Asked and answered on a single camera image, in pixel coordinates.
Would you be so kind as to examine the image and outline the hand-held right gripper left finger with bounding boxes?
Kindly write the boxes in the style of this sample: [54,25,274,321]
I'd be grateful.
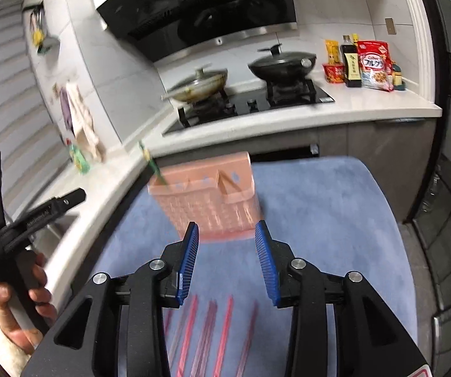
[23,222,200,377]

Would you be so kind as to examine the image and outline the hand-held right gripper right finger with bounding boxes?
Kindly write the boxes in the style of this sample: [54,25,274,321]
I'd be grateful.
[254,220,426,377]

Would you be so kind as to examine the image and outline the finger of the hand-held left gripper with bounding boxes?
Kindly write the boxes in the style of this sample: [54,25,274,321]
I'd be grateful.
[54,188,87,212]

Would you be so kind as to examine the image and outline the pink perforated utensil basket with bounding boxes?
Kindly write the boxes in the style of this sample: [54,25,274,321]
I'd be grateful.
[147,151,263,242]

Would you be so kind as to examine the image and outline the bunch of red chopsticks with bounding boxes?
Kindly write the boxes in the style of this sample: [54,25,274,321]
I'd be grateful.
[164,294,259,377]

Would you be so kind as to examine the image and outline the person's left hand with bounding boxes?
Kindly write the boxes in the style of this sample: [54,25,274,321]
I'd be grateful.
[0,251,58,362]

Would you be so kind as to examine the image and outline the kitchen sink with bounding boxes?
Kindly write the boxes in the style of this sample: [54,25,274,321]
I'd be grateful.
[25,212,82,260]

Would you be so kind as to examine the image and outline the green dish soap bottle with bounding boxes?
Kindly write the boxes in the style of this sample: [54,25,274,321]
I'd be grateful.
[68,139,91,174]

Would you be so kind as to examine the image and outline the blue plush mat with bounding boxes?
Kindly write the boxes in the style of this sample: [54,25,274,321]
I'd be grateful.
[88,156,416,377]

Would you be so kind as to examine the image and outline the beige hanging towel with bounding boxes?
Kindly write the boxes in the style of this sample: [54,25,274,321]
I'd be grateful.
[66,82,107,162]

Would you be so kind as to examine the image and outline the purple hanging cloth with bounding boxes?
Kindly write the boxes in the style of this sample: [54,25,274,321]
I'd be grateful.
[58,86,74,131]

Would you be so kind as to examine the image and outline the white window blinds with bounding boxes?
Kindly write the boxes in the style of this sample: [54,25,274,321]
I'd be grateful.
[0,0,74,244]

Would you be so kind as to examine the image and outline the black burner grate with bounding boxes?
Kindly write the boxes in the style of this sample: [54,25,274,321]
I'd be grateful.
[267,80,316,108]
[177,90,238,127]

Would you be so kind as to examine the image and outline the grey sink strainer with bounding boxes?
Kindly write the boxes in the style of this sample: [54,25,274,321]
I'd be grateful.
[37,37,61,56]

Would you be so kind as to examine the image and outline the black glass gas stove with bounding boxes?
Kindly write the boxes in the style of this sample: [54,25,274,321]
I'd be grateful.
[162,80,336,138]

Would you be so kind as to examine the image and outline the yellow hanging scrubber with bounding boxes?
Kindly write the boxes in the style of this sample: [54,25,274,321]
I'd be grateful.
[30,10,48,46]

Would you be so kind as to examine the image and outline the glass pan lid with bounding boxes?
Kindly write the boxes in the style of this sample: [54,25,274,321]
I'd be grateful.
[168,67,228,92]

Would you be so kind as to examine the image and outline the white-topped kitchen counter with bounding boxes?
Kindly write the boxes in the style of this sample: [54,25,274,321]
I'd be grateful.
[41,68,444,307]

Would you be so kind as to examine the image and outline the red instant noodle cup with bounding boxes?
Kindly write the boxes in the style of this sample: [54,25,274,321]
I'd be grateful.
[323,63,346,84]

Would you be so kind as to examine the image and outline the black wok lid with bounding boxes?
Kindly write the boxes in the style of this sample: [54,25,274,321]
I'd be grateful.
[249,44,316,71]

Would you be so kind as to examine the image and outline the dark soy sauce bottle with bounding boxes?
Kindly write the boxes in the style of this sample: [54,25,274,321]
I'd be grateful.
[340,35,363,88]

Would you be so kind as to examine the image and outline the yellow noodle packet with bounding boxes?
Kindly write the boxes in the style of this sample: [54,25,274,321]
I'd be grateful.
[325,39,340,65]

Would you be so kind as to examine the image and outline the red cereal bag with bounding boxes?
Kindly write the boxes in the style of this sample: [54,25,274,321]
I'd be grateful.
[357,40,393,93]

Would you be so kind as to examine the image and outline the green and yellow container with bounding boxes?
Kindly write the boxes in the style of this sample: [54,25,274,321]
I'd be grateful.
[391,63,407,91]

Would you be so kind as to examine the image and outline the black range hood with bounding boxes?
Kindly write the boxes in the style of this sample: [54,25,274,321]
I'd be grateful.
[86,0,299,63]

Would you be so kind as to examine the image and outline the green utensil handle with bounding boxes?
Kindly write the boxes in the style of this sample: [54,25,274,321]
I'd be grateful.
[139,140,168,185]

